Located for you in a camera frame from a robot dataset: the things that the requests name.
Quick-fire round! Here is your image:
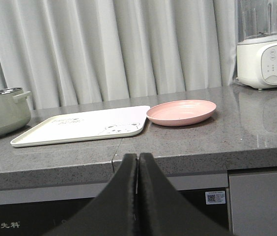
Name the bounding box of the white pleated curtain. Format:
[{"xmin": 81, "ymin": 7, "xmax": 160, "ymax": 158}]
[{"xmin": 0, "ymin": 0, "xmax": 237, "ymax": 109}]

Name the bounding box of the black disinfection cabinet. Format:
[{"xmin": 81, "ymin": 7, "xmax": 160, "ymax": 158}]
[{"xmin": 0, "ymin": 188, "xmax": 229, "ymax": 236}]

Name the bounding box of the green electric cooking pot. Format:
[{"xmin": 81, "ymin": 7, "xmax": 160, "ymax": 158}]
[{"xmin": 0, "ymin": 88, "xmax": 31, "ymax": 136}]

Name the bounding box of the white soy milk blender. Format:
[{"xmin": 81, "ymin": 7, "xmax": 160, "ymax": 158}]
[{"xmin": 237, "ymin": 0, "xmax": 277, "ymax": 89}]

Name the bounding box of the white QR code sticker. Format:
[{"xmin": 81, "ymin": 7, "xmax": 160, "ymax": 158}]
[{"xmin": 205, "ymin": 191, "xmax": 226, "ymax": 205}]

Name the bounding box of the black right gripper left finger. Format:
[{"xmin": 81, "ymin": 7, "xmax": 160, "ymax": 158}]
[{"xmin": 45, "ymin": 153, "xmax": 137, "ymax": 236}]

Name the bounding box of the pink round plate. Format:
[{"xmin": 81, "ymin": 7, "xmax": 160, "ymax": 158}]
[{"xmin": 146, "ymin": 100, "xmax": 217, "ymax": 127}]

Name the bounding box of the grey cabinet door panel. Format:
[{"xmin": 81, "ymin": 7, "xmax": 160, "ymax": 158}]
[{"xmin": 228, "ymin": 170, "xmax": 277, "ymax": 236}]

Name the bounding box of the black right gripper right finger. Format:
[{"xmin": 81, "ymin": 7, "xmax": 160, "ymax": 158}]
[{"xmin": 138, "ymin": 153, "xmax": 231, "ymax": 236}]

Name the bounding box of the cream bear serving tray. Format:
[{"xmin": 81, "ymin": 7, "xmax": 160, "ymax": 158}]
[{"xmin": 10, "ymin": 105, "xmax": 150, "ymax": 148}]

